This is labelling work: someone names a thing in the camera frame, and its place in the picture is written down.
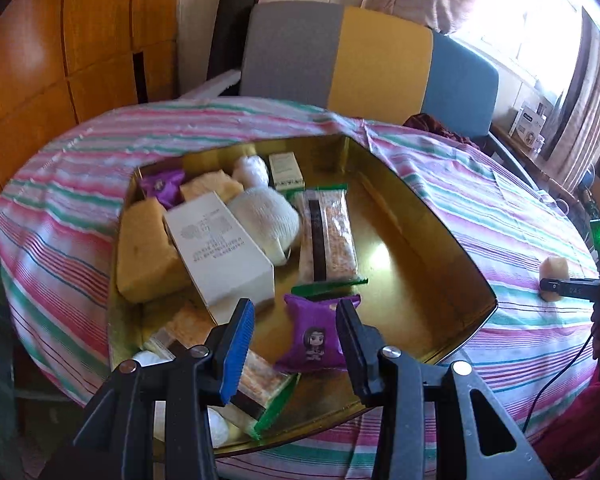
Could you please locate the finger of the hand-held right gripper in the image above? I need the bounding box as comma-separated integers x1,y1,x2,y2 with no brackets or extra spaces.
539,276,600,298

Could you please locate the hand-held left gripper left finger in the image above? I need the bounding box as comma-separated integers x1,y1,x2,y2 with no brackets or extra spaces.
42,297,257,480

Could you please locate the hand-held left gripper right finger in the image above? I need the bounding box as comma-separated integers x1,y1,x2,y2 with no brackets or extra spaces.
335,298,553,480

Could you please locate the cream cake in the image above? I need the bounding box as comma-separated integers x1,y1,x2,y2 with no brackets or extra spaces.
540,255,570,303

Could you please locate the nut bar packet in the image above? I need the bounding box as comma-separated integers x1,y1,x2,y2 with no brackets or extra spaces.
142,305,301,441
290,184,368,297

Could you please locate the purple packet with cartoon figure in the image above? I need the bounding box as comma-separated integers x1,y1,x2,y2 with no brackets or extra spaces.
272,294,362,375

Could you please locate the white roll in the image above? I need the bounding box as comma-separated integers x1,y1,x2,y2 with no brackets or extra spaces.
130,350,232,448

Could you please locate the gold tin box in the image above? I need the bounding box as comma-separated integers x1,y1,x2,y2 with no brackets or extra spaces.
106,135,498,457

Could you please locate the white cardboard box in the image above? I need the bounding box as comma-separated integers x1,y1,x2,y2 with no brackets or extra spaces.
162,191,276,311

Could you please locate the white plastic-wrapped bundle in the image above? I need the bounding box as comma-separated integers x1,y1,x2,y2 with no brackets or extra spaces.
227,154,302,267

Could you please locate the small yellow sponge cake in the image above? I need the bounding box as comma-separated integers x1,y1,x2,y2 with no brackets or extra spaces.
180,170,245,206

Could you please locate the purple snack packet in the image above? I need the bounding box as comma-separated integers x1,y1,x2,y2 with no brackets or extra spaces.
141,169,187,210

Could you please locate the small white green carton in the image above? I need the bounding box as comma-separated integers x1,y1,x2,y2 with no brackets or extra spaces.
267,151,306,192

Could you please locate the wooden sideboard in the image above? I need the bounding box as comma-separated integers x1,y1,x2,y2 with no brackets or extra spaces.
490,122,581,196

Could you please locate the person's red garment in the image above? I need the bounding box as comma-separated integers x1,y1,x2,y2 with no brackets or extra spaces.
542,370,600,480

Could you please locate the white carton with blue label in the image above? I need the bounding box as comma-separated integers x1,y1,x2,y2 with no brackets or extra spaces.
510,105,548,146

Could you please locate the brown patterned curtain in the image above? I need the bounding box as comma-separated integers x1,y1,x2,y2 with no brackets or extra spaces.
550,7,600,193

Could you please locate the dark red cloth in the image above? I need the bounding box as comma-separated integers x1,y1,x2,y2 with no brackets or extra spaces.
404,113,481,151

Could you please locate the striped tablecloth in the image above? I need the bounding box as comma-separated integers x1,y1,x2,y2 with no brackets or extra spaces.
0,96,600,480

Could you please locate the bright window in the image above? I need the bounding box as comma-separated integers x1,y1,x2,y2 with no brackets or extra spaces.
450,0,588,101

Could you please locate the grey yellow blue chair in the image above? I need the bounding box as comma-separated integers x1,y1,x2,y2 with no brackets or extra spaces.
180,1,538,191

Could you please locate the black rolled mat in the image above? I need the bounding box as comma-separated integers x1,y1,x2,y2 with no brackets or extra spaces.
206,0,261,96

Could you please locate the wooden wardrobe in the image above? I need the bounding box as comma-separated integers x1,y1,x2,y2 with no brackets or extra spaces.
0,0,181,211

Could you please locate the black cable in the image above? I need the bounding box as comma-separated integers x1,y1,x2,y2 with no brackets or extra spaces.
522,330,597,433

